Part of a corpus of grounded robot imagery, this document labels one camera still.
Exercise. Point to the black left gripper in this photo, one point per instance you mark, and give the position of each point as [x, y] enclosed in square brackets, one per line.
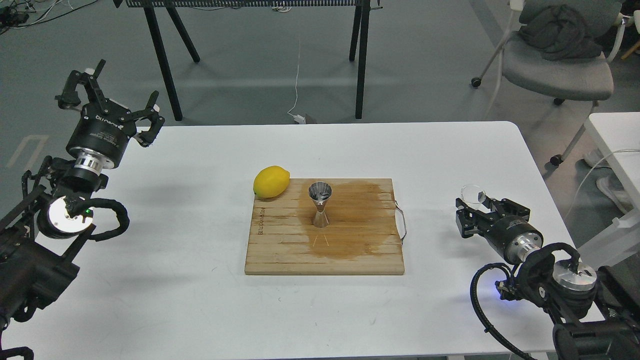
[100, 129]

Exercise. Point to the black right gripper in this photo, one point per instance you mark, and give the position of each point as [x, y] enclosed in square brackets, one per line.
[506, 227]

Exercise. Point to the clear glass cup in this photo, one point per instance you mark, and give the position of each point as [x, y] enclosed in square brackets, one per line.
[475, 197]

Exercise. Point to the steel jigger measuring cup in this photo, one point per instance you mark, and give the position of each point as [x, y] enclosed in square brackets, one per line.
[320, 192]

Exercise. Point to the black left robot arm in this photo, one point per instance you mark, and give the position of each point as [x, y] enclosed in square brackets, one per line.
[58, 213]

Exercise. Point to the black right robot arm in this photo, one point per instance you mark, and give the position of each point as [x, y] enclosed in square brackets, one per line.
[594, 316]

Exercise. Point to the wooden cutting board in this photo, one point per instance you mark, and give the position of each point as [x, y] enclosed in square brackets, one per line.
[361, 238]

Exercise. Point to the white side table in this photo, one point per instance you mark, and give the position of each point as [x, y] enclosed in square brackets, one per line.
[617, 137]

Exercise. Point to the grey office chair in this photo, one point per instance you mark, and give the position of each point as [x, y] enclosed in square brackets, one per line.
[570, 79]

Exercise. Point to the yellow lemon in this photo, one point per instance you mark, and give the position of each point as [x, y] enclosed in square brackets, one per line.
[271, 181]

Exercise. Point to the dark grey jacket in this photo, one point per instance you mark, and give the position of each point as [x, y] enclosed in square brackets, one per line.
[560, 33]

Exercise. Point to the black metal table frame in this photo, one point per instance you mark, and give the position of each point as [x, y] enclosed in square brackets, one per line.
[264, 50]

